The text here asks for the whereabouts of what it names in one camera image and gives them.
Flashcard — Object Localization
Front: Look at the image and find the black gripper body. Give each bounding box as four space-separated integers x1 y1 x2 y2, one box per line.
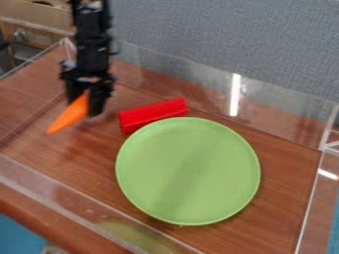
60 46 116 92

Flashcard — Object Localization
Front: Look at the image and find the red block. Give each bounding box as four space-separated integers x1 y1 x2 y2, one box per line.
118 97 189 134

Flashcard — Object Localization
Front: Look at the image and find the orange toy carrot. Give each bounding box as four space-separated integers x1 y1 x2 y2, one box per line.
47 92 88 134

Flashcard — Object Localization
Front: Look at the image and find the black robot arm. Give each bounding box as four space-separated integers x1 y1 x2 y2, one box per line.
60 0 116 117

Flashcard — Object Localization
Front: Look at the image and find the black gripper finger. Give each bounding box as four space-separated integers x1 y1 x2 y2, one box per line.
88 84 112 117
66 80 88 103

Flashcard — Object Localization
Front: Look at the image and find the green plate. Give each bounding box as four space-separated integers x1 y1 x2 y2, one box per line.
115 117 261 226

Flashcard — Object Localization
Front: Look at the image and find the wooden shelf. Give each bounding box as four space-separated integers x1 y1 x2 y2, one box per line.
0 17 74 49

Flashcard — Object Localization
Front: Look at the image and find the clear acrylic tray wall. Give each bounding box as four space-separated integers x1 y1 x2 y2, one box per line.
0 40 339 254

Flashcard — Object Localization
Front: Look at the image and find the cardboard box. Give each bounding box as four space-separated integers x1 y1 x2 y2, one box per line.
0 0 75 32

